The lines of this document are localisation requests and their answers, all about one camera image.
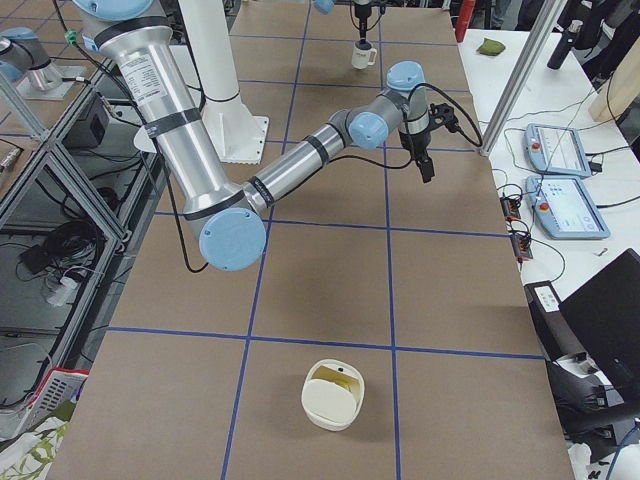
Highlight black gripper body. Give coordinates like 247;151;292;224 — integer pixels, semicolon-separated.
399;129;431;163
352;3;372;38

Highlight white mug with handle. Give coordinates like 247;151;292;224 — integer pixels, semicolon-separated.
351;42;377;70

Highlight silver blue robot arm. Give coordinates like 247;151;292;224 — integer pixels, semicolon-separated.
76;1;430;271
311;0;373;50

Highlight red bottle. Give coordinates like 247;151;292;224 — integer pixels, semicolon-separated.
454;0;476;43

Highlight green cloth pouch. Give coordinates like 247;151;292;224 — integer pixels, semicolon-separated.
476;38;506;57

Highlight upper blue teach pendant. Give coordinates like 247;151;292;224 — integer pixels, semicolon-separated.
524;123;591;178

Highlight blue teach pendant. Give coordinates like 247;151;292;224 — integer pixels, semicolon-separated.
524;123;591;178
525;175;610;240

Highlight lower blue teach pendant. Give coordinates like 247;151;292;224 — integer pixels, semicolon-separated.
525;175;610;240

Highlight black laptop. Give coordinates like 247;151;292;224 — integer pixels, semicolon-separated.
560;248;639;401

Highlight cream lidded container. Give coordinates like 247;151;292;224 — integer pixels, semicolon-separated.
301;359;365;432

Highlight black printer device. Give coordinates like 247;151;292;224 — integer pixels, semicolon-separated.
524;281;635;447

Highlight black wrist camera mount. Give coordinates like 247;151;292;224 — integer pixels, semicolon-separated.
429;103;460;133

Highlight aluminium frame post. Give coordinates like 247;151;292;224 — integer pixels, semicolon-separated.
479;0;567;157

